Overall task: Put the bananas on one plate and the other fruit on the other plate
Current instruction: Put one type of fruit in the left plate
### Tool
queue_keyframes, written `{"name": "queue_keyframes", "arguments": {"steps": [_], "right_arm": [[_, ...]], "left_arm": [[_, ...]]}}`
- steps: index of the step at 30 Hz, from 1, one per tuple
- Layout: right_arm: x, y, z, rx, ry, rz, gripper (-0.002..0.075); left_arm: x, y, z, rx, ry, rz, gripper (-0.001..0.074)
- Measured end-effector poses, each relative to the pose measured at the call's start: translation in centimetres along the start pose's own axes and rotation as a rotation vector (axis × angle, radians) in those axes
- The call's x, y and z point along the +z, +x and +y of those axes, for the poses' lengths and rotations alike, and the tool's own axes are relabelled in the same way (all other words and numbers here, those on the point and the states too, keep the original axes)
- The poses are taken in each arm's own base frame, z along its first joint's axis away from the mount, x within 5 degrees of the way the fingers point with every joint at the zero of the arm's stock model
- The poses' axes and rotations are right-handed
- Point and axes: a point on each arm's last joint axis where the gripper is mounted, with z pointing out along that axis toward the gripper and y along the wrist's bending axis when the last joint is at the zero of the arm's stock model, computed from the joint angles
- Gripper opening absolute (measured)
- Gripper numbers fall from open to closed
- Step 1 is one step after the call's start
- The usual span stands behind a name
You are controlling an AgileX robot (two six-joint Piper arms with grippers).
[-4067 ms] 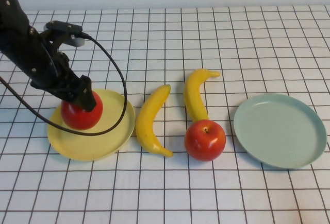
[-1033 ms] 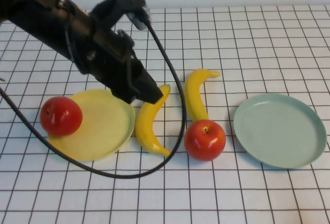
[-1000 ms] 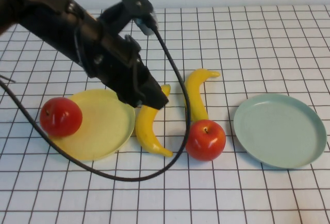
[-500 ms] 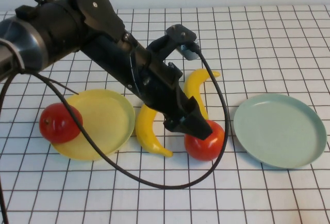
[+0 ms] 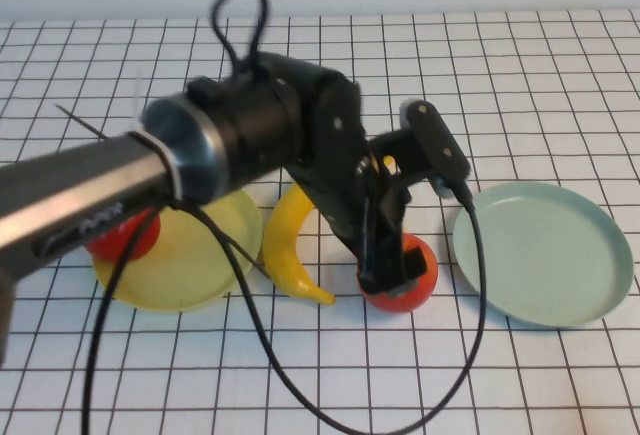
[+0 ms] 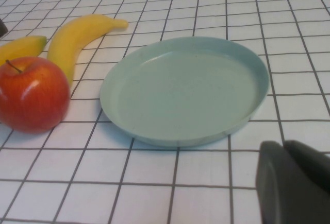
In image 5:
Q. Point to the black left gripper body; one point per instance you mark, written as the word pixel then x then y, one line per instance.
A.
pixel 350 195

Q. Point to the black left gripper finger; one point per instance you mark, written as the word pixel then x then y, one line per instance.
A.
pixel 415 263
pixel 382 265

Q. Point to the red apple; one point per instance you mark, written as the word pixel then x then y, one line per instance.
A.
pixel 400 302
pixel 107 250

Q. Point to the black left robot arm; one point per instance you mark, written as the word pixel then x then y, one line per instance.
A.
pixel 75 185

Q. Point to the pale green round plate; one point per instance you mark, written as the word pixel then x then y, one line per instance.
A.
pixel 550 255

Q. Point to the yellow round plate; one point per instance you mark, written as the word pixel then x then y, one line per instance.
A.
pixel 200 275

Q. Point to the yellow banana long stem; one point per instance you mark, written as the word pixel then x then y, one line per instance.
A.
pixel 389 161

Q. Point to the yellow banana green tip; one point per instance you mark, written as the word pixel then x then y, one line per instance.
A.
pixel 282 250

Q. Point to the white grid-pattern tablecloth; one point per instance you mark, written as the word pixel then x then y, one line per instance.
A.
pixel 500 80

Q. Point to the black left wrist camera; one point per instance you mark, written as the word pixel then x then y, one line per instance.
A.
pixel 440 145

